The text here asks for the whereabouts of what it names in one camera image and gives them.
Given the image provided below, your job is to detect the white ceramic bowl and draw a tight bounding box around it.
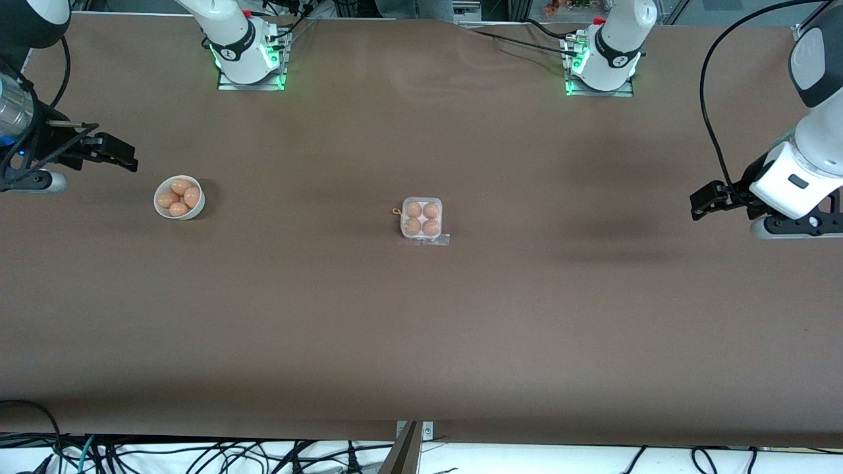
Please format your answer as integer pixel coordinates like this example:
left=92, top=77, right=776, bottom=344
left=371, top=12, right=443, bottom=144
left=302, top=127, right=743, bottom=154
left=153, top=174, right=206, bottom=220

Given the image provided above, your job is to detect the clear plastic egg box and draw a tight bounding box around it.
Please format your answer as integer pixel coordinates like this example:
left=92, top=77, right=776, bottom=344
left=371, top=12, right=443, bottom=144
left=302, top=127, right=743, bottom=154
left=400, top=196, right=444, bottom=240

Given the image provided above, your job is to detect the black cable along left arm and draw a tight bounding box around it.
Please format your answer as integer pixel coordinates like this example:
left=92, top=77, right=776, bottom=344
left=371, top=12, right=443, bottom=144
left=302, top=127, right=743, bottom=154
left=699, top=0, right=830, bottom=206

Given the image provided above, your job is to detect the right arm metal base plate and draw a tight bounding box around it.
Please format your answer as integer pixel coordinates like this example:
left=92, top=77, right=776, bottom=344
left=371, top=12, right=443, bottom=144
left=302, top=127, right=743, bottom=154
left=217, top=30, right=288, bottom=92

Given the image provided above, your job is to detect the black looped floor cable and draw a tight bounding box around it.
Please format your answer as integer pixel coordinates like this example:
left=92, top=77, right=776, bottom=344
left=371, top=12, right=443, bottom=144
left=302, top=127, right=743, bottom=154
left=0, top=400, right=63, bottom=474

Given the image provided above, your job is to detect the aluminium profile rail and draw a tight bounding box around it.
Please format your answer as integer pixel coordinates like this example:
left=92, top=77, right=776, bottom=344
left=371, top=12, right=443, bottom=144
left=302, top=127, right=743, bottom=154
left=792, top=0, right=843, bottom=44

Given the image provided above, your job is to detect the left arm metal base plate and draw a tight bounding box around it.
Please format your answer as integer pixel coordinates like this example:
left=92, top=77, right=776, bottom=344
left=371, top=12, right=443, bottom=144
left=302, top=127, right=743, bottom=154
left=565, top=36, right=635, bottom=98

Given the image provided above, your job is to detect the dark slanted post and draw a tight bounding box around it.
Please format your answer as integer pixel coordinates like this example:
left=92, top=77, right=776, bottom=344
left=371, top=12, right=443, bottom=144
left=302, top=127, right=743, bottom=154
left=377, top=421, right=423, bottom=474

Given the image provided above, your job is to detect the black cable to arm base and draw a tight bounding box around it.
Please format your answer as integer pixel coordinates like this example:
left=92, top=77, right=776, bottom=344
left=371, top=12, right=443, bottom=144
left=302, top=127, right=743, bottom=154
left=260, top=0, right=318, bottom=40
left=461, top=18, right=580, bottom=57

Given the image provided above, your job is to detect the brown table cover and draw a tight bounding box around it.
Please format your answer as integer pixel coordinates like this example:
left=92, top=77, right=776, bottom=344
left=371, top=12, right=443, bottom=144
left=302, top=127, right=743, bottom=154
left=0, top=12, right=843, bottom=450

